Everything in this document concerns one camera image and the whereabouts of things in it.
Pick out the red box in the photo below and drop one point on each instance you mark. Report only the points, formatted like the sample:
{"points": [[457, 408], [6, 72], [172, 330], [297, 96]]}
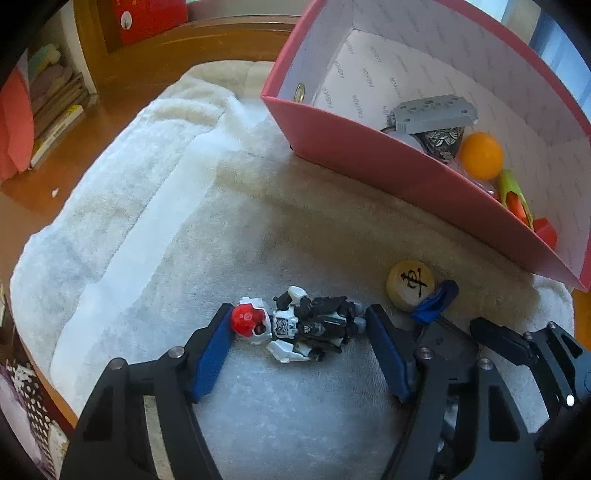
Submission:
{"points": [[147, 21]]}

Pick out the green and orange toy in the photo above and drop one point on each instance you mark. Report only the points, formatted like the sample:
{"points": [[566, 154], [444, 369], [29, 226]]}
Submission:
{"points": [[512, 194]]}

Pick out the small dark robot toy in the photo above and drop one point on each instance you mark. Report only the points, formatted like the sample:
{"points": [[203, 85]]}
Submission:
{"points": [[441, 143]]}

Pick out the dotted dark cloth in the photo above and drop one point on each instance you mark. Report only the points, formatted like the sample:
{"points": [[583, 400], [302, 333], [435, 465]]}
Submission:
{"points": [[27, 415]]}

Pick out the white towel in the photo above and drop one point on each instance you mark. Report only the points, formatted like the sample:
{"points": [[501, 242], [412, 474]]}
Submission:
{"points": [[184, 221]]}

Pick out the orange bag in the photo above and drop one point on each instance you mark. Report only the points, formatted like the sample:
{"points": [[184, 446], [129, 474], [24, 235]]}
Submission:
{"points": [[14, 124]]}

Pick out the row of books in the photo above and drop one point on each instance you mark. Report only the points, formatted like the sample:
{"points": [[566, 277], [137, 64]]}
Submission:
{"points": [[55, 106]]}

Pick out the robot toy figure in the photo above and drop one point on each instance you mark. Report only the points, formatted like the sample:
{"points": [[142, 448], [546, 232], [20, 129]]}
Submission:
{"points": [[295, 327]]}

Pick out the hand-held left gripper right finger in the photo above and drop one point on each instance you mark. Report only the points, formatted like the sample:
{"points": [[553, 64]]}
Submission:
{"points": [[388, 355]]}

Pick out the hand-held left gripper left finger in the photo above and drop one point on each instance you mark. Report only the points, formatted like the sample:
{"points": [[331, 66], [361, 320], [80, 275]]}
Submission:
{"points": [[212, 350]]}

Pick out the red small block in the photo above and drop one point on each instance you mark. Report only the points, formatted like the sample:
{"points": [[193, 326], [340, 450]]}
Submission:
{"points": [[545, 233]]}

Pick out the grey building plate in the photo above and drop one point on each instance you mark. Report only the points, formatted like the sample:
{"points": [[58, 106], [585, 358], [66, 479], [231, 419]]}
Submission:
{"points": [[434, 113]]}

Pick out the wooden chess piece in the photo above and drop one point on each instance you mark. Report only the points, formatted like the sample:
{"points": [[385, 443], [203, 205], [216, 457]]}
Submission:
{"points": [[410, 282]]}

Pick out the orange ball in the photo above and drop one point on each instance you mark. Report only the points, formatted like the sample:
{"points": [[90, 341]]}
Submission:
{"points": [[481, 156]]}

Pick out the pink cardboard box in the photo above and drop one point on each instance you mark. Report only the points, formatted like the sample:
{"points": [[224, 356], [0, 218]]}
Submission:
{"points": [[406, 184]]}

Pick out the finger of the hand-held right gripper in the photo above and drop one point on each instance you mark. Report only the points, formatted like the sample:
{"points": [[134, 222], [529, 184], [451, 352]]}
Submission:
{"points": [[434, 302], [498, 341]]}

